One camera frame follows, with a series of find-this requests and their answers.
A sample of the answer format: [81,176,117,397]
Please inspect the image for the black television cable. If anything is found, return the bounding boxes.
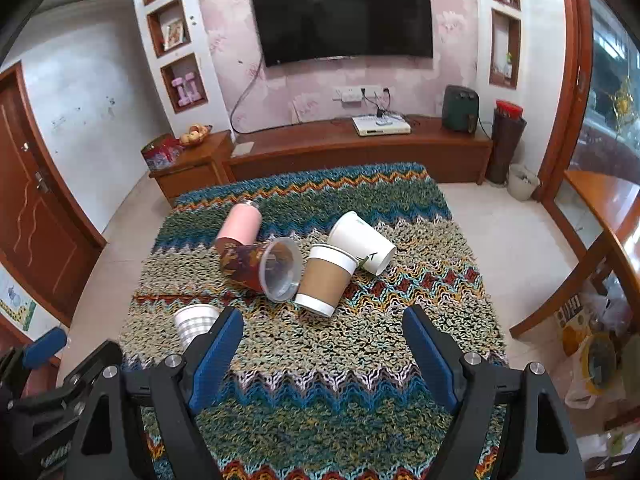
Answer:
[229,54,266,134]

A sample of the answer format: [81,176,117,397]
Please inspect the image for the red gift box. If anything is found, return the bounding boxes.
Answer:
[140,133,182,171]

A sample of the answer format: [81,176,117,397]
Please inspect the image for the tall dark bin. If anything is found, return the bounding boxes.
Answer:
[485,100,528,185]

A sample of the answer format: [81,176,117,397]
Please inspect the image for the brown kraft paper cup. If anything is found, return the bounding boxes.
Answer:
[294,243,359,318]

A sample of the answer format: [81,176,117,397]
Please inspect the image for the fruit basket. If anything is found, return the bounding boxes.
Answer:
[178,123,213,148]

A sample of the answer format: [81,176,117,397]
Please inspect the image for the clear cup with patterned sleeve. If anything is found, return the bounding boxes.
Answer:
[214,236,304,304]

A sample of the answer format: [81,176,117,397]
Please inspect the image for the white set-top box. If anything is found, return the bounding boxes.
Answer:
[351,114,412,137]

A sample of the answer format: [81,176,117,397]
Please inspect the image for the framed picture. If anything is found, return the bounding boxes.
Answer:
[162,19,186,50]

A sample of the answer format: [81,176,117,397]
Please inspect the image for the dark green air fryer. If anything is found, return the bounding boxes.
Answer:
[442,84,480,133]

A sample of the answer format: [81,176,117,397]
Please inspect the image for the white wall socket strip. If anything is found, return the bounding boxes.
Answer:
[333,84,392,106]

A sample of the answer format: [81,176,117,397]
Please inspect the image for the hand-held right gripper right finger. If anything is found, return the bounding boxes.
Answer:
[403,304,587,480]

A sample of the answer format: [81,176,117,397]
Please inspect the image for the pink cup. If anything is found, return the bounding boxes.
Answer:
[215,200,261,252]

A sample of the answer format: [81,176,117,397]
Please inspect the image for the white paper cup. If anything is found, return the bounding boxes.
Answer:
[327,211,397,277]

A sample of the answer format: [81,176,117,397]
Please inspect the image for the wooden chair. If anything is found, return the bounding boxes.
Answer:
[509,219,640,342]

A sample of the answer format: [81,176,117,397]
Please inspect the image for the wooden television cabinet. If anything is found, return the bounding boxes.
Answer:
[222,114,495,185]

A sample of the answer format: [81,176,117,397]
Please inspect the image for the white waste bin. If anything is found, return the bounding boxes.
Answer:
[507,163,541,202]

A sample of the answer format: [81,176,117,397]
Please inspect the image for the brown wooden door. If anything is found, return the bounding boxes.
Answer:
[0,62,107,329]

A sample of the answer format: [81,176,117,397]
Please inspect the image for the yellow printed package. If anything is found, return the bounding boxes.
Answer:
[554,292,597,357]

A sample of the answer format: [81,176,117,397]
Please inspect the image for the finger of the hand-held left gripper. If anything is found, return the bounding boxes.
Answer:
[0,328,69,376]
[56,340,124,403]

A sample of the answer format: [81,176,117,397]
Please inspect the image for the zigzag knitted blanket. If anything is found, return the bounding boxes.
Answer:
[117,162,509,480]

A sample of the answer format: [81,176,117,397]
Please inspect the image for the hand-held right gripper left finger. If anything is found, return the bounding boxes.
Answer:
[65,306,246,480]

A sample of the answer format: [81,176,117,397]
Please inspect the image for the black television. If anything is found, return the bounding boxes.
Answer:
[249,0,435,69]

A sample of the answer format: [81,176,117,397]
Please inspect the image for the wooden door frame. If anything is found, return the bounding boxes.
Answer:
[539,0,596,206]

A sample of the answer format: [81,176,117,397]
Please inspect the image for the white plastic bag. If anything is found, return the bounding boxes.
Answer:
[564,374,602,409]

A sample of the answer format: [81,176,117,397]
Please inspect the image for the white ribbed plastic cup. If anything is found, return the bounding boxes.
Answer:
[173,303,221,351]

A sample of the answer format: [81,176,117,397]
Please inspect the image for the small wooden side cabinet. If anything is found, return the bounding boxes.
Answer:
[148,130,236,206]

